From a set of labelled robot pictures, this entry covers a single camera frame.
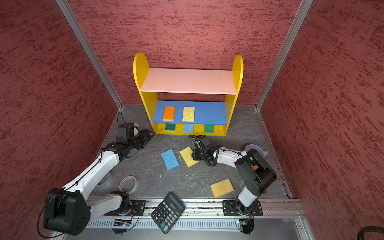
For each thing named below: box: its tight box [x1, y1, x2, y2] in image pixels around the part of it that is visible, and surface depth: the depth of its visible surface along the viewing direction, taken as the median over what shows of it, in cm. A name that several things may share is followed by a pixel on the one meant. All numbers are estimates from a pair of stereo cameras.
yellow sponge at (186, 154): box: [179, 146, 199, 168], surface depth 94 cm
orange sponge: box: [162, 106, 176, 121], surface depth 97 cm
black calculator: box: [150, 191, 186, 234], surface depth 72 cm
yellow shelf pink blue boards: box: [133, 52, 244, 136], surface depth 94 cm
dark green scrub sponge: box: [165, 123, 176, 132], surface depth 105 cm
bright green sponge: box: [204, 124, 214, 133], surface depth 105 cm
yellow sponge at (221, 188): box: [210, 178, 235, 199], surface depth 81 cm
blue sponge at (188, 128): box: [183, 124, 194, 133], surface depth 105 cm
